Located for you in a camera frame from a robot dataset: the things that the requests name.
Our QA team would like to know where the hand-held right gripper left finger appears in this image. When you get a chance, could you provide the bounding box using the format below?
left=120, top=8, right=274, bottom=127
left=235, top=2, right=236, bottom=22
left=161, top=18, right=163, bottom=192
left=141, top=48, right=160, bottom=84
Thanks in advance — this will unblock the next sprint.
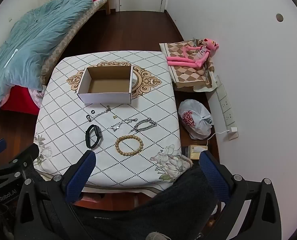
left=13, top=150, right=97, bottom=240

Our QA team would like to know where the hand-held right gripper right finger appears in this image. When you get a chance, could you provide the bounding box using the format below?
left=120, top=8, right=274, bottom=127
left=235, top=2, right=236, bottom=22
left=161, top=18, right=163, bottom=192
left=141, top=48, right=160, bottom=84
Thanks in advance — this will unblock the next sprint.
left=199, top=150, right=283, bottom=240

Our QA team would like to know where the black fitness band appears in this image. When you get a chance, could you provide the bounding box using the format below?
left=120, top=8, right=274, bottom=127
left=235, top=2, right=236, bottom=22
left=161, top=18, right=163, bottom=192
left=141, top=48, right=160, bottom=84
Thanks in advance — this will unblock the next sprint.
left=85, top=124, right=103, bottom=149

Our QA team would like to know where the wooden bead bracelet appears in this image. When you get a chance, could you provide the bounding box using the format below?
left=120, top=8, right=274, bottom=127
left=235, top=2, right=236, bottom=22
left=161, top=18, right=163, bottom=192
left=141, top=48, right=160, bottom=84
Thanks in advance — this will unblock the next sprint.
left=115, top=135, right=144, bottom=156

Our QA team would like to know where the thin silver chain necklace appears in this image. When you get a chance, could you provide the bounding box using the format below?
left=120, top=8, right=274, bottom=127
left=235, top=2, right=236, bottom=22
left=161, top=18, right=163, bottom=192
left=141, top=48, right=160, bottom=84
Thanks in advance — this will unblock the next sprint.
left=90, top=106, right=111, bottom=120

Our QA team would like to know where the silver charm chain bracelet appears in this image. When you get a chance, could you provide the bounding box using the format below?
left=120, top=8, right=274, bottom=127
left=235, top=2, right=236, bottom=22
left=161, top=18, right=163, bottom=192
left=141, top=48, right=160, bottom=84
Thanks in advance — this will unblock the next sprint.
left=110, top=117, right=138, bottom=132

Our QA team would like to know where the thick silver chain bracelet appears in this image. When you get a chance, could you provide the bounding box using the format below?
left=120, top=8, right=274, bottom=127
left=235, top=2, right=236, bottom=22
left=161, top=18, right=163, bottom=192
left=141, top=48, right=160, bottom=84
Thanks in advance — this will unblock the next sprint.
left=129, top=117, right=157, bottom=133

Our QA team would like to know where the white cardboard box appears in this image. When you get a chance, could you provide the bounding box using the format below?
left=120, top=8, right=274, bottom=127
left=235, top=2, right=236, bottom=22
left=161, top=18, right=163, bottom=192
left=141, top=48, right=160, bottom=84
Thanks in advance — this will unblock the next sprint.
left=77, top=65, right=134, bottom=105

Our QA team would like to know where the small yellow wooden box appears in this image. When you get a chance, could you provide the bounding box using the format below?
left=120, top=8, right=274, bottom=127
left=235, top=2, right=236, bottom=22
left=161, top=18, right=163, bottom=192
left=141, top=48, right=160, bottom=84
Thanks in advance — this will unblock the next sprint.
left=188, top=145, right=209, bottom=160

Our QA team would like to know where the white charger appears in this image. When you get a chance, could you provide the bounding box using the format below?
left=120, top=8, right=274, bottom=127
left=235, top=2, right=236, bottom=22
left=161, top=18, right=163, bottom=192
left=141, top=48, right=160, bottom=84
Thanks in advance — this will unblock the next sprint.
left=228, top=127, right=239, bottom=140

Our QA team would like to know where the red bed sheet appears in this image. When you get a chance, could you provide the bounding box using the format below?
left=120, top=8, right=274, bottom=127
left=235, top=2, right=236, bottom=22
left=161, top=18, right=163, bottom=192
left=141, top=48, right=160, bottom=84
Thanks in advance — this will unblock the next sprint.
left=0, top=85, right=41, bottom=116

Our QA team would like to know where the pink checkered sheet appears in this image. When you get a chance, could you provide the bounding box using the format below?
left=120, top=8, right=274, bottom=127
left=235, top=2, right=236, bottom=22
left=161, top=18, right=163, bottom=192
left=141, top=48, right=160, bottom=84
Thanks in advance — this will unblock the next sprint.
left=28, top=88, right=44, bottom=107

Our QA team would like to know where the white plastic bag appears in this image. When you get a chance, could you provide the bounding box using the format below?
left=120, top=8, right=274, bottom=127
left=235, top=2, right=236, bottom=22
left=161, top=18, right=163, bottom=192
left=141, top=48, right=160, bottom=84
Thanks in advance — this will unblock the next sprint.
left=178, top=99, right=212, bottom=140

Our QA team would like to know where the white power strip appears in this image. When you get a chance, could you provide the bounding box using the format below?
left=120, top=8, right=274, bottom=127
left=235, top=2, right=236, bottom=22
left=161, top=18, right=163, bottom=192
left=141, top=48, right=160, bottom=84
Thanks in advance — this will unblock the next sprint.
left=215, top=75, right=239, bottom=128

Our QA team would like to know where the white diamond-pattern tablecloth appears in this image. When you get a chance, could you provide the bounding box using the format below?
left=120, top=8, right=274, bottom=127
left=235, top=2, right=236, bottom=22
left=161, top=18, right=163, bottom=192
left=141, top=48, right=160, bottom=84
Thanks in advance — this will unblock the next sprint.
left=33, top=51, right=193, bottom=193

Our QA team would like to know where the brown checkered cushion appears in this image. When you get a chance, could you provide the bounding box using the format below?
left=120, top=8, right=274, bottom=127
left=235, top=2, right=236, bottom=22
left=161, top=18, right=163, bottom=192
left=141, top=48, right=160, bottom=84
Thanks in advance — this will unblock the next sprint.
left=159, top=40, right=219, bottom=92

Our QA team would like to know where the light blue duvet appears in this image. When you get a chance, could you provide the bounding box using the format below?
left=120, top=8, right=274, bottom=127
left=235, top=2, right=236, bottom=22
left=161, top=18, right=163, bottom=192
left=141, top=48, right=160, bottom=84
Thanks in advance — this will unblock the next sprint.
left=0, top=0, right=94, bottom=112

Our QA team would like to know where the beige patterned mattress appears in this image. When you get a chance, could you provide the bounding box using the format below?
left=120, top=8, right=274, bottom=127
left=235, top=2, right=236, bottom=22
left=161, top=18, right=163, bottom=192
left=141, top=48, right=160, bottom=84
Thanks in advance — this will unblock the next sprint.
left=41, top=0, right=111, bottom=85

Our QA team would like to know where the pink plush toy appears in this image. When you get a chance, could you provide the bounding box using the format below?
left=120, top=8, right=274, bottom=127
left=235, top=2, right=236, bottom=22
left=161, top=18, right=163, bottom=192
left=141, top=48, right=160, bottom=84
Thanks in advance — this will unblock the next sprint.
left=167, top=38, right=219, bottom=68

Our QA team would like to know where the white charger cable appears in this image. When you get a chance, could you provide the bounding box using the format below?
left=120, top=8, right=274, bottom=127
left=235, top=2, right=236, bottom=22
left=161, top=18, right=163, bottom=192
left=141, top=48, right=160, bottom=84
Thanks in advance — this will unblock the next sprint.
left=206, top=130, right=230, bottom=151

